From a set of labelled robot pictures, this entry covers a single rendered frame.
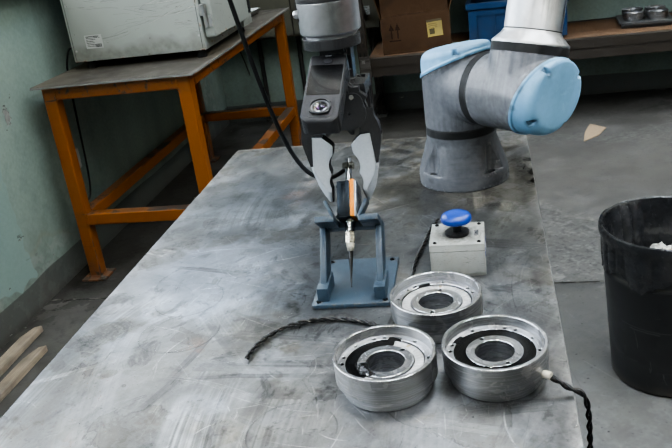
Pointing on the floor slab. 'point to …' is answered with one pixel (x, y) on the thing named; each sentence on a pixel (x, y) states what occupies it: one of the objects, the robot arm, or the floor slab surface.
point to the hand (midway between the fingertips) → (348, 193)
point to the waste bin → (639, 291)
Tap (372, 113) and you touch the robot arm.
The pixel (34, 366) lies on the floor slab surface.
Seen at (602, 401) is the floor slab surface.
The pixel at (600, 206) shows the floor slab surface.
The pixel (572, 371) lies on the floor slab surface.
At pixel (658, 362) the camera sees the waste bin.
